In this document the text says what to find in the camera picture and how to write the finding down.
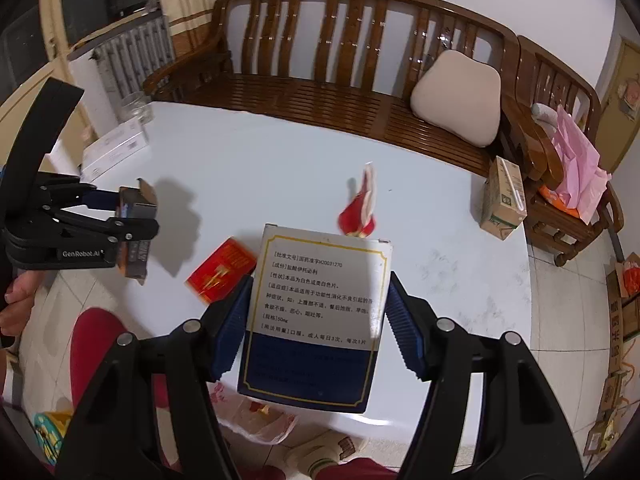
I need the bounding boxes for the red packet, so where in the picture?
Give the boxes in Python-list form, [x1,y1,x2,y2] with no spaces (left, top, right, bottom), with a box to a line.
[186,237,257,304]

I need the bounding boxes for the long white box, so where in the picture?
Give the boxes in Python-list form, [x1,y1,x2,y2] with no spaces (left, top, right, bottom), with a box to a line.
[80,117,148,182]

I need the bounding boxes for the white trash bag bin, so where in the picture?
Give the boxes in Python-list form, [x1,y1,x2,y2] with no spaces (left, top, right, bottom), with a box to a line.
[208,382,298,445]

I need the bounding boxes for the brown cardboard drink carton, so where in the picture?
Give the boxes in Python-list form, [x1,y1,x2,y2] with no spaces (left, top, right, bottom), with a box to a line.
[480,156,527,240]

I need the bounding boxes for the beige cushion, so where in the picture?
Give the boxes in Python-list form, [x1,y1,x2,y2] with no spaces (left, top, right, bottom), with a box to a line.
[410,50,501,148]

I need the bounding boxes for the blue white medicine box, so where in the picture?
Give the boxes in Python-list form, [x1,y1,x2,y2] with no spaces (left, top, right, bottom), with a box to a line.
[236,224,393,414]

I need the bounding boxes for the red paper cup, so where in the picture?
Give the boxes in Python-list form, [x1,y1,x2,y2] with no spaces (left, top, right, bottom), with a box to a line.
[337,162,376,237]

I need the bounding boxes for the pink plastic bag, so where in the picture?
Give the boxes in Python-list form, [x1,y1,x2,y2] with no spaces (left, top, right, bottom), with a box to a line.
[546,105,611,224]

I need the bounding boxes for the grey radiator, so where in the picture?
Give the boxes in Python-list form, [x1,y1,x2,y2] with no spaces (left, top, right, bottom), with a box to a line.
[91,11,176,119]

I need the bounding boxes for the cardboard boxes on floor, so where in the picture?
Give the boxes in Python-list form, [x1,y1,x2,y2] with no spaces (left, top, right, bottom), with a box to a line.
[582,252,639,458]

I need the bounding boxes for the person's left hand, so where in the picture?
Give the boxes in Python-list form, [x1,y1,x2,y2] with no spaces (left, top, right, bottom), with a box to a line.
[0,271,46,336]

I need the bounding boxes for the white sneaker left foot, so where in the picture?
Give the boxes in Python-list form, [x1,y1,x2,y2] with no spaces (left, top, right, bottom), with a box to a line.
[284,430,367,479]

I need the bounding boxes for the wooden armchair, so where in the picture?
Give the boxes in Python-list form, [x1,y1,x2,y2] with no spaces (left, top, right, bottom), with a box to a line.
[515,36,624,266]

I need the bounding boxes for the wooden bench sofa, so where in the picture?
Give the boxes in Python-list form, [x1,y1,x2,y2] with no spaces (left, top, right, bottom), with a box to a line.
[143,0,526,176]

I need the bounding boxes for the dark cigarette box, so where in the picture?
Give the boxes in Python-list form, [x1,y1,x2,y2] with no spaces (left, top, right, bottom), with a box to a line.
[116,178,160,285]

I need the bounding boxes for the wooden door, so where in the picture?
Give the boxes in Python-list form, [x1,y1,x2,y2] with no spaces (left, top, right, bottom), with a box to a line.
[596,38,639,174]

